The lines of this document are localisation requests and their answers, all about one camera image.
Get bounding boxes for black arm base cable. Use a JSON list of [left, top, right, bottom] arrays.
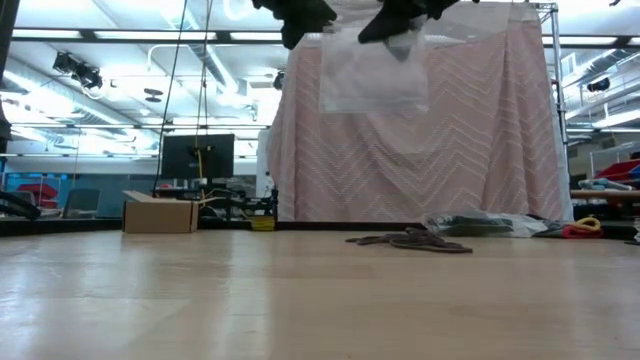
[[0, 191, 42, 221]]

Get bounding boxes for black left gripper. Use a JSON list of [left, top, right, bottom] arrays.
[[251, 0, 339, 51]]

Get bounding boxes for wooden workbench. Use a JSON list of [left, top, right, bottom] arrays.
[[569, 188, 640, 203]]

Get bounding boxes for red storage bin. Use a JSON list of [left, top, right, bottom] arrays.
[[17, 183, 60, 209]]

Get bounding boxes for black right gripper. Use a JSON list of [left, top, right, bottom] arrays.
[[357, 0, 461, 64]]

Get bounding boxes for small open cardboard box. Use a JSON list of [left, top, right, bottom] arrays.
[[122, 189, 200, 235]]

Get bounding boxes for black computer monitor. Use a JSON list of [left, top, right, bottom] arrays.
[[160, 133, 236, 180]]

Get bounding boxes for brown rubber bands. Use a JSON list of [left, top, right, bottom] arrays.
[[344, 227, 474, 255]]

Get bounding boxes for pink chevron cloth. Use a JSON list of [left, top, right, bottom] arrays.
[[266, 0, 575, 225]]

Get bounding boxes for grey module with coloured wires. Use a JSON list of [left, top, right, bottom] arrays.
[[529, 215, 605, 239]]

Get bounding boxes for black desk with equipment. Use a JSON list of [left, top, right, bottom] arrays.
[[154, 183, 279, 222]]

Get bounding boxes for grey office chair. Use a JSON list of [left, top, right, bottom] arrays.
[[62, 188, 101, 219]]

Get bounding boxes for red shelf bins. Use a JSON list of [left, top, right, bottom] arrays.
[[594, 159, 640, 184]]

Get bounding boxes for black spotlight fixture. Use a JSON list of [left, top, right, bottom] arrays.
[[52, 51, 105, 90]]

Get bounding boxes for thin hanging rope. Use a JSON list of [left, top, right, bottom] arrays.
[[193, 0, 215, 201]]

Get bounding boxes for black hanging cable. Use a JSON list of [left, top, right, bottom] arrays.
[[151, 0, 190, 197]]

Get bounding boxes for black aluminium table frame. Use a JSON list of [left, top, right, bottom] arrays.
[[0, 218, 640, 242]]

